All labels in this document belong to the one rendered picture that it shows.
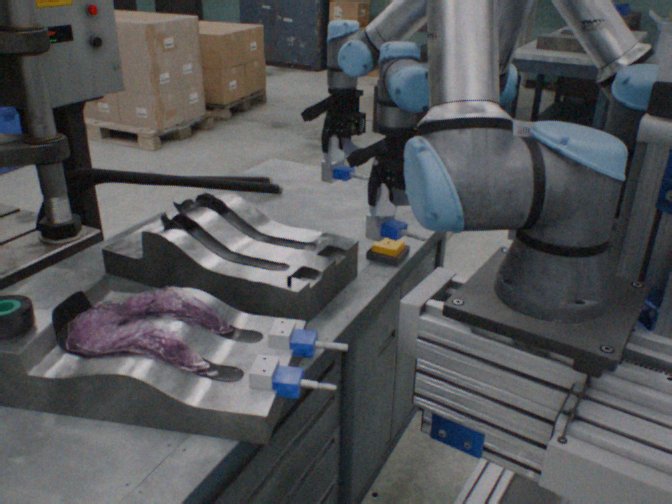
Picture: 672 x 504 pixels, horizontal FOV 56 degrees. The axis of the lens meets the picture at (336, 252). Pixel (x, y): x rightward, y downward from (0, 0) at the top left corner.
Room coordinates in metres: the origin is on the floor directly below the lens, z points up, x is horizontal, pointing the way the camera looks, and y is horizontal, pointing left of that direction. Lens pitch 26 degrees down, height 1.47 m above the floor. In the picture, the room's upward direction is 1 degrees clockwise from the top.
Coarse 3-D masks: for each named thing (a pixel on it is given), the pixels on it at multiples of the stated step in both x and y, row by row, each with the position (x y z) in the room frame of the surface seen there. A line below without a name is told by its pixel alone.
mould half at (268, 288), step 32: (224, 192) 1.39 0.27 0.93; (160, 224) 1.20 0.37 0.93; (224, 224) 1.25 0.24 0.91; (256, 224) 1.30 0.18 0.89; (128, 256) 1.20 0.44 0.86; (160, 256) 1.15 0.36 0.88; (192, 256) 1.12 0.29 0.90; (256, 256) 1.16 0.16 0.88; (288, 256) 1.15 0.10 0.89; (320, 256) 1.15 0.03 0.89; (352, 256) 1.21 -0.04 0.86; (160, 288) 1.16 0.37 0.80; (192, 288) 1.12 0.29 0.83; (224, 288) 1.08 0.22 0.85; (256, 288) 1.05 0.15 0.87; (288, 288) 1.02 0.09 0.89; (320, 288) 1.08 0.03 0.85
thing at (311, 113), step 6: (330, 96) 1.55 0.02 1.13; (318, 102) 1.57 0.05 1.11; (324, 102) 1.56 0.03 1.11; (330, 102) 1.55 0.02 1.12; (306, 108) 1.60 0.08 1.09; (312, 108) 1.57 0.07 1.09; (318, 108) 1.57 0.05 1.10; (324, 108) 1.56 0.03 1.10; (330, 108) 1.58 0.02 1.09; (306, 114) 1.59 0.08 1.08; (312, 114) 1.57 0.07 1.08; (318, 114) 1.58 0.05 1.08; (306, 120) 1.59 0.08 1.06; (312, 120) 1.60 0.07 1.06
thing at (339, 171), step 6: (324, 162) 1.56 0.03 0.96; (336, 162) 1.56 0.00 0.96; (342, 162) 1.58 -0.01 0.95; (324, 168) 1.56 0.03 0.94; (336, 168) 1.55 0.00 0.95; (342, 168) 1.55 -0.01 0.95; (348, 168) 1.55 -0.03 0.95; (354, 168) 1.56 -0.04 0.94; (324, 174) 1.56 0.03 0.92; (330, 174) 1.55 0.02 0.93; (336, 174) 1.54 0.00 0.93; (342, 174) 1.53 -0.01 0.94; (348, 174) 1.54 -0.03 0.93; (354, 174) 1.53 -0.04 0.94; (324, 180) 1.56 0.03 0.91; (330, 180) 1.55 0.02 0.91; (336, 180) 1.56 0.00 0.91; (342, 180) 1.53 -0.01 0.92; (366, 180) 1.51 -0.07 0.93
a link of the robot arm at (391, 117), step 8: (384, 112) 1.18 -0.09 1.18; (392, 112) 1.17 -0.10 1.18; (400, 112) 1.17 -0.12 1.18; (408, 112) 1.18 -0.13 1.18; (384, 120) 1.18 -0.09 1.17; (392, 120) 1.17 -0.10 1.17; (400, 120) 1.17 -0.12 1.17; (408, 120) 1.18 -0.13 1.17; (392, 128) 1.18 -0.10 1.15; (400, 128) 1.18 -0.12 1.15; (408, 128) 1.19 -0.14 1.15
